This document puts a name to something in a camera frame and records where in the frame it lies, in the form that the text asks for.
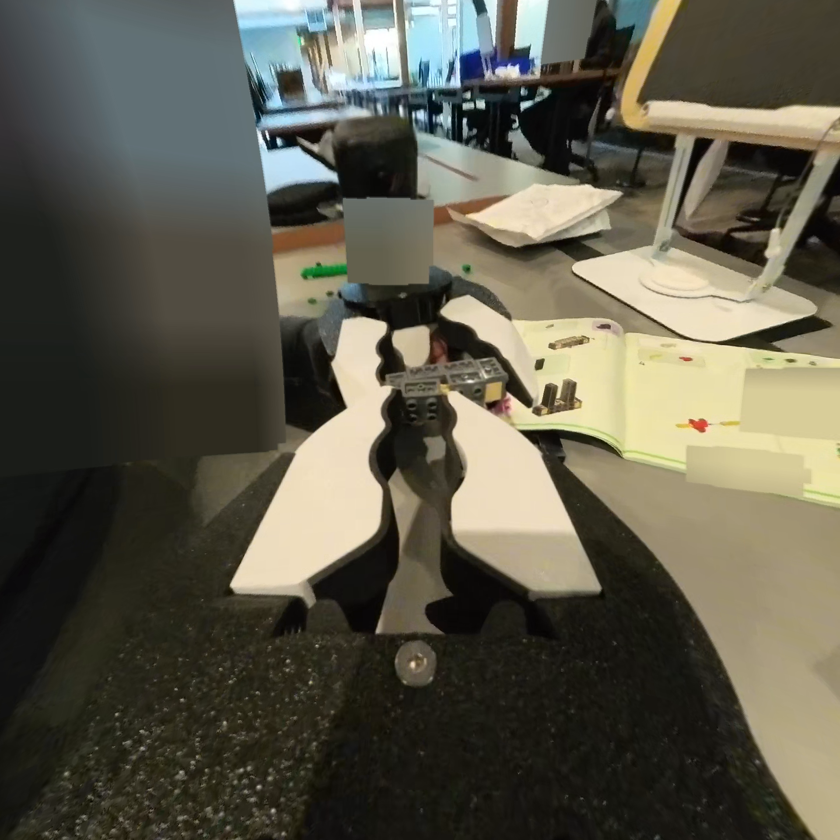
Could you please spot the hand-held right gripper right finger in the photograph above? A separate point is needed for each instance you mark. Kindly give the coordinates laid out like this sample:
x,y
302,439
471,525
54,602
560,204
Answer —
x,y
518,518

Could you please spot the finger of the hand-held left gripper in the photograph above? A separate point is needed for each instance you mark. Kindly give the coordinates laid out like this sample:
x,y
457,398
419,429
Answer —
x,y
502,348
354,354

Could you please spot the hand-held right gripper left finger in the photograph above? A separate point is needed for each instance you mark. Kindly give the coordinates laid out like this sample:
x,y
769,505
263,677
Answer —
x,y
315,512

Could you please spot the grey toy brick assembly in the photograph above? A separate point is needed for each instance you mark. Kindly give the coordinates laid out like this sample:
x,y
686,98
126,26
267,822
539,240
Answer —
x,y
433,377

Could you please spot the person's left forearm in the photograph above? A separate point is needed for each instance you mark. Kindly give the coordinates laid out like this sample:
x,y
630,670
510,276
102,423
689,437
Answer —
x,y
308,374

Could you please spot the white desk stand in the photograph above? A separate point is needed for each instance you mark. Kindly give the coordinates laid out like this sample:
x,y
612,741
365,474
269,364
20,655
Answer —
x,y
689,308

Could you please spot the grey desk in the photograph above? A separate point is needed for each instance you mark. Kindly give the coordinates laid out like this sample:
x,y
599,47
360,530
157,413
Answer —
x,y
722,590

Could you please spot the background wooden table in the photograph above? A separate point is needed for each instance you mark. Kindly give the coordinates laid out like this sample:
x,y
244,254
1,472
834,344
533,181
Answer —
x,y
308,121

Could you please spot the black round object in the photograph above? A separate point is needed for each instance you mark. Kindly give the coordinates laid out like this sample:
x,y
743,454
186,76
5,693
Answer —
x,y
302,197

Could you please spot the scattered small toy bricks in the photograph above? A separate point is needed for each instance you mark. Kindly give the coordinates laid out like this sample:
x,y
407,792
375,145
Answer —
x,y
321,270

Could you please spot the white paper bag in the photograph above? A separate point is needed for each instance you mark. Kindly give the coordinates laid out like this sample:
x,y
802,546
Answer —
x,y
544,210

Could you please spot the brick instruction booklet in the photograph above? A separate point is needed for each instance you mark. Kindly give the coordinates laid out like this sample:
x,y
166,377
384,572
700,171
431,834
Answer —
x,y
656,387

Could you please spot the black office chair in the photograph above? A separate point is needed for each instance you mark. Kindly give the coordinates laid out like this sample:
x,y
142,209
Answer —
x,y
610,85

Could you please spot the yellow-framed grey panel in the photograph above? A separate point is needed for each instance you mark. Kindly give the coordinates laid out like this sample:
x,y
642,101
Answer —
x,y
735,46

